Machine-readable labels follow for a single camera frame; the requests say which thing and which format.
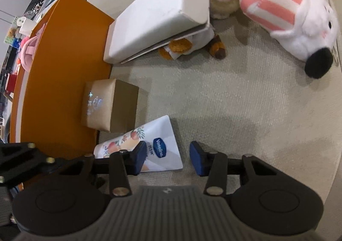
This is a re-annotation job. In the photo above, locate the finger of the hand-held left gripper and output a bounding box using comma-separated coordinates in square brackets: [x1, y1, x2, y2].
[0, 142, 78, 189]

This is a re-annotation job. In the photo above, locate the pink pouch bag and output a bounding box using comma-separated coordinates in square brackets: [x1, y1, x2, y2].
[18, 23, 46, 72]

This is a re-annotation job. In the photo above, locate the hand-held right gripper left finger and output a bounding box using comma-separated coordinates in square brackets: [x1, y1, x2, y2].
[57, 141, 148, 197]

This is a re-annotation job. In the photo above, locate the beige sofa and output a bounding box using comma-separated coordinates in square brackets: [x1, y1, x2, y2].
[87, 0, 342, 204]

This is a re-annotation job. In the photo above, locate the orange cardboard box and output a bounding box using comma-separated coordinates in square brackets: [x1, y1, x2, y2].
[8, 0, 115, 161]

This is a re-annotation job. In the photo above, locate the white rectangular box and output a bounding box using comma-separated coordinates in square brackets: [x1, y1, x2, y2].
[103, 0, 215, 65]

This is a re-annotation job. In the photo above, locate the white dog plush striped cup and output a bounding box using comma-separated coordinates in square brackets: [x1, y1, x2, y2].
[239, 0, 340, 79]

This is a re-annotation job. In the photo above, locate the white hand cream tube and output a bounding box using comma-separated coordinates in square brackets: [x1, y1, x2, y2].
[93, 115, 183, 172]

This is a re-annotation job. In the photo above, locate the brown gift box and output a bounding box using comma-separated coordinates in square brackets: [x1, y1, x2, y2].
[81, 78, 139, 133]

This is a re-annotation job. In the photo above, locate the red panda plush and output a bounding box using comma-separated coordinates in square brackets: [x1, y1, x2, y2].
[158, 34, 227, 60]

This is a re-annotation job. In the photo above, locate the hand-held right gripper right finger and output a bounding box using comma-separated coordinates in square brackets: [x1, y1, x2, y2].
[189, 141, 282, 195]

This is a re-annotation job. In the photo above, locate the red mug wooden handle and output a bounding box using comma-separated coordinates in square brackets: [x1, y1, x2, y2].
[5, 73, 18, 103]

